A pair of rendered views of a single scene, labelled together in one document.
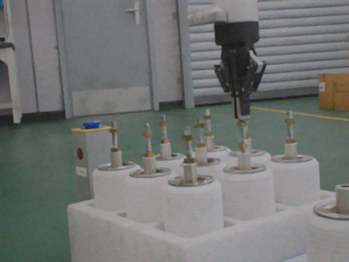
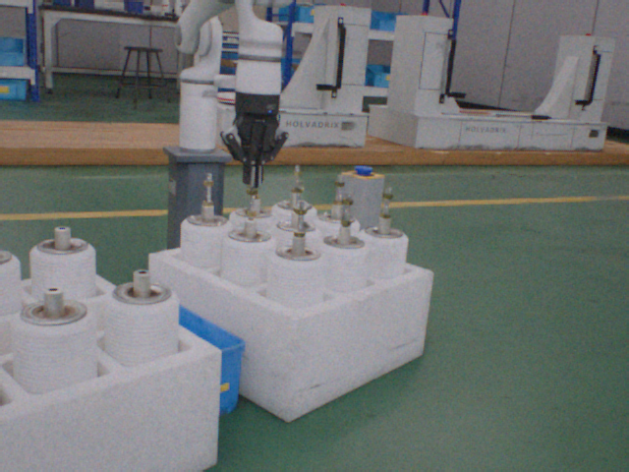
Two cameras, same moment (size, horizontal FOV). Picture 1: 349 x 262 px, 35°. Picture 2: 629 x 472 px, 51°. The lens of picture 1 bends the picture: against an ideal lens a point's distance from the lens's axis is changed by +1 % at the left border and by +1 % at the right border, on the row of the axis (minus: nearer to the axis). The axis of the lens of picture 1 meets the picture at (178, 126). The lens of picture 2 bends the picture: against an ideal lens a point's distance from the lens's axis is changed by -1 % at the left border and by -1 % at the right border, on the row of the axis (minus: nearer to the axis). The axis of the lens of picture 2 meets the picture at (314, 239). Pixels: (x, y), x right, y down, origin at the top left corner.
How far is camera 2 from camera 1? 1.47 m
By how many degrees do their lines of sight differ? 76
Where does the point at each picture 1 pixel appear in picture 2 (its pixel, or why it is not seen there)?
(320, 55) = not seen: outside the picture
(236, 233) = (180, 269)
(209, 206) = (185, 241)
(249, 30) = (238, 100)
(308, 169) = (273, 265)
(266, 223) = (201, 278)
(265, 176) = (230, 244)
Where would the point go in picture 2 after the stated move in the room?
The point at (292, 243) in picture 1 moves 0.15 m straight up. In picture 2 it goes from (222, 314) to (226, 229)
